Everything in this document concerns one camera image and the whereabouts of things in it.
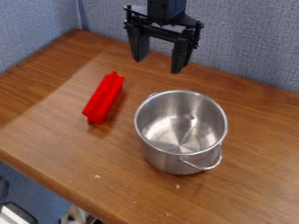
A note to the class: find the black and white chair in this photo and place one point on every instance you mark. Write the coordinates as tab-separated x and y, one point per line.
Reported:
12	214

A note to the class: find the red plastic block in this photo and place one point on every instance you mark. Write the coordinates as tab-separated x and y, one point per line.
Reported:
102	98

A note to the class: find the stainless steel pot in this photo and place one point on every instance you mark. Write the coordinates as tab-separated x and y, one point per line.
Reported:
181	126

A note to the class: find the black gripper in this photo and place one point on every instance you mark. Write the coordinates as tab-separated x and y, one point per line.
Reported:
161	18

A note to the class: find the white object under table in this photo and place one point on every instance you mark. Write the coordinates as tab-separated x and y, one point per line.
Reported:
77	216

